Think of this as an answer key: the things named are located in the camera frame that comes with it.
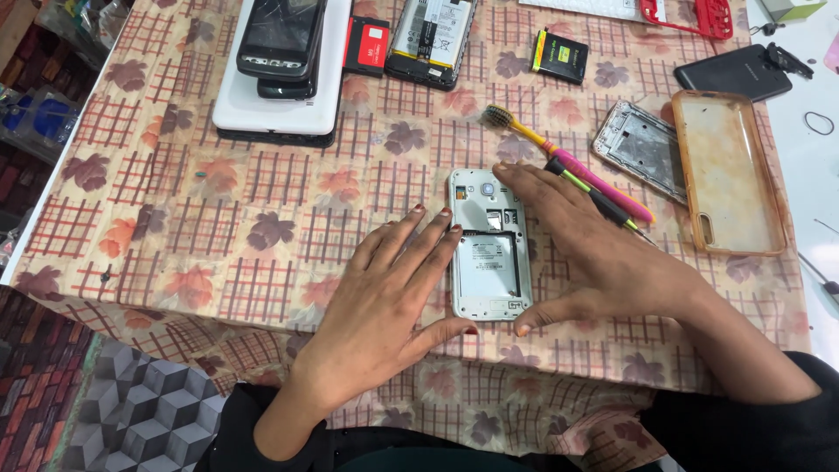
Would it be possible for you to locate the yellow and pink toothbrush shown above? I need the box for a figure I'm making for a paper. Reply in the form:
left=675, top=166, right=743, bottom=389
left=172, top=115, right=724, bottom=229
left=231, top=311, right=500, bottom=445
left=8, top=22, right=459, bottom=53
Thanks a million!
left=482, top=104, right=657, bottom=224

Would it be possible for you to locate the floral checked tablecloth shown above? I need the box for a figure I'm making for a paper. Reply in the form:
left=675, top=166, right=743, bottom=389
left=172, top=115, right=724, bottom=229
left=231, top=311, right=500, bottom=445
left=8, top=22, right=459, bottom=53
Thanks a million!
left=9, top=0, right=814, bottom=472

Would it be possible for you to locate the red and black phone battery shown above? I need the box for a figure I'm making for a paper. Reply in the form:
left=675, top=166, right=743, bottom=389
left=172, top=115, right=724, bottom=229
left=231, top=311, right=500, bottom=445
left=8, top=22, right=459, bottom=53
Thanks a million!
left=342, top=15, right=392, bottom=79

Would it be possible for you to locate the person's left hand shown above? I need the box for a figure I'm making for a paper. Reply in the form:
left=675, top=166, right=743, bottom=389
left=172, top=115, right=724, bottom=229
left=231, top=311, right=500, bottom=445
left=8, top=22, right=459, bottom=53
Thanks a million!
left=288, top=205, right=480, bottom=413

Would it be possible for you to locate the clear orange-tinted phone case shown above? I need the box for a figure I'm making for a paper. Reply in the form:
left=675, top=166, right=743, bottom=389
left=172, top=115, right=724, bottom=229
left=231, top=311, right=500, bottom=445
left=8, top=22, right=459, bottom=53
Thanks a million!
left=671, top=89, right=789, bottom=257

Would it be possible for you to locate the green and white box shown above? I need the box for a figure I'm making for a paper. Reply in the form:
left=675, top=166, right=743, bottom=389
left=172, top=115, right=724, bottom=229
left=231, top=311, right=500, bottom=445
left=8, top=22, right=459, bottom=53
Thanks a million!
left=759, top=0, right=829, bottom=23

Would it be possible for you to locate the open phone with white battery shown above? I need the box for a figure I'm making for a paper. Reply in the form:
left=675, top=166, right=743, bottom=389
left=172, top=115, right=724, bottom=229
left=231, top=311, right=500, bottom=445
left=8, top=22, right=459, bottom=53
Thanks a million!
left=384, top=0, right=478, bottom=92

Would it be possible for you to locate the white tablet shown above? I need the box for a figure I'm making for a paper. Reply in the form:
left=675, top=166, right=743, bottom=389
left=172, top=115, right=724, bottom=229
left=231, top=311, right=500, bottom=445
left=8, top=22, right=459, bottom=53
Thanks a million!
left=211, top=0, right=354, bottom=137

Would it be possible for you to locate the black and yellow phone battery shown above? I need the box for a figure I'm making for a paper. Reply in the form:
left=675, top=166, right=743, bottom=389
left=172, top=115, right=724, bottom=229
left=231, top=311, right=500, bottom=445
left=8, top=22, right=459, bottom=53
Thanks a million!
left=530, top=27, right=589, bottom=87

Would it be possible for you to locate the black phone back cover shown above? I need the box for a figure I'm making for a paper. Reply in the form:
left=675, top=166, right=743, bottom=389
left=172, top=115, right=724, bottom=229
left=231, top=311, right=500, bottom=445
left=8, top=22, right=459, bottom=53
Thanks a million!
left=673, top=43, right=794, bottom=104

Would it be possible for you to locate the black and green screwdriver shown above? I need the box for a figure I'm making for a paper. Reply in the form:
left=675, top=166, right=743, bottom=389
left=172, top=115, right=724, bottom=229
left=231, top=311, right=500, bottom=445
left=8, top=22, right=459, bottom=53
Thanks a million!
left=543, top=156, right=658, bottom=248

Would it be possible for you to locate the small black phone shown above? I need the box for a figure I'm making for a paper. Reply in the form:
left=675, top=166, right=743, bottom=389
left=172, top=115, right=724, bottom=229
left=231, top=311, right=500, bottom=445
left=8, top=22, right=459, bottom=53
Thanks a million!
left=256, top=39, right=323, bottom=101

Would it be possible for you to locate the black tablet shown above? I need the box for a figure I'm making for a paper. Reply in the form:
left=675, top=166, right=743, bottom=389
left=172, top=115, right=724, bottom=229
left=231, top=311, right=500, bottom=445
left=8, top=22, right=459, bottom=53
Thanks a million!
left=215, top=126, right=339, bottom=149

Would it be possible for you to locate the silver phone middle frame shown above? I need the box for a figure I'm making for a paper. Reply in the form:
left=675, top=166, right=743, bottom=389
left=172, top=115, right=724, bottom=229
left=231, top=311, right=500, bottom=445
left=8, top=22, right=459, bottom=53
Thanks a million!
left=590, top=100, right=689, bottom=206

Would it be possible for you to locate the black plastic bracket part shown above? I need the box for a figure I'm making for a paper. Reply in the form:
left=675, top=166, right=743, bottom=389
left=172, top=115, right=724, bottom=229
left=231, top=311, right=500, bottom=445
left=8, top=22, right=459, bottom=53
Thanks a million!
left=765, top=42, right=815, bottom=81

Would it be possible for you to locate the white paper sheet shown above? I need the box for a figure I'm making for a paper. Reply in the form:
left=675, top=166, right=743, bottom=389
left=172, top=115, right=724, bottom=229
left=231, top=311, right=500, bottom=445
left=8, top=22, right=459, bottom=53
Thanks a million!
left=517, top=0, right=667, bottom=24

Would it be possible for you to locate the person's right hand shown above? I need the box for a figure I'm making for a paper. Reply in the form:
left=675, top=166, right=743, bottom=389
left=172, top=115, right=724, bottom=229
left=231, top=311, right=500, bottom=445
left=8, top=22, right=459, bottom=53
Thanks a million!
left=492, top=160, right=715, bottom=338

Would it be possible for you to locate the red phone frame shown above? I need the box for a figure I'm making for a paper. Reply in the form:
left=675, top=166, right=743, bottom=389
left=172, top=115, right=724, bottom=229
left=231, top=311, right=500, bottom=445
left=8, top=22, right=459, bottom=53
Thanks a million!
left=638, top=0, right=734, bottom=41

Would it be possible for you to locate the person's black clothing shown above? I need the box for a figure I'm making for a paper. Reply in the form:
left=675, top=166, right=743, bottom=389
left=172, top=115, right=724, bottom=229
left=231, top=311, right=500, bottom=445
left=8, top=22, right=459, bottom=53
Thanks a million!
left=194, top=351, right=839, bottom=472

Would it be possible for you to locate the large black cracked phone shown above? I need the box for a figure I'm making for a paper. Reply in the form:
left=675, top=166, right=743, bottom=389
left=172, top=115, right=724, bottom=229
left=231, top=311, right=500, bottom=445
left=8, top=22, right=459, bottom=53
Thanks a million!
left=235, top=0, right=329, bottom=82

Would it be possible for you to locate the white phone without back cover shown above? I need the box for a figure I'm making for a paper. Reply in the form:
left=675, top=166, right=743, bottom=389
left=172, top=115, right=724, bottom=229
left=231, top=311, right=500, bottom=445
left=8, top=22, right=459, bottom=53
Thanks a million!
left=448, top=168, right=534, bottom=323

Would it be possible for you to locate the black rubber ring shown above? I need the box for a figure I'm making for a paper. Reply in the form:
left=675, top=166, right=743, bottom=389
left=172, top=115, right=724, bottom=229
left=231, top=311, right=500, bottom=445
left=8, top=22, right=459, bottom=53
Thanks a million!
left=804, top=111, right=835, bottom=137

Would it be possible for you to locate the thin metal tool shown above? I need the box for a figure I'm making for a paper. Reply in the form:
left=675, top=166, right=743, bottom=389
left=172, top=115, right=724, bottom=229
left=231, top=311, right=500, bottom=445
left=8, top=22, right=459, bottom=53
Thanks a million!
left=796, top=251, right=839, bottom=297

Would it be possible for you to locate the cluttered shelf of packets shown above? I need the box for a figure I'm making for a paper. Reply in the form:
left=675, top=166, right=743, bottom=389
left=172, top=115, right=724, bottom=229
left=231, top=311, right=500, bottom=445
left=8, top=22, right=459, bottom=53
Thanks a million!
left=0, top=0, right=135, bottom=168

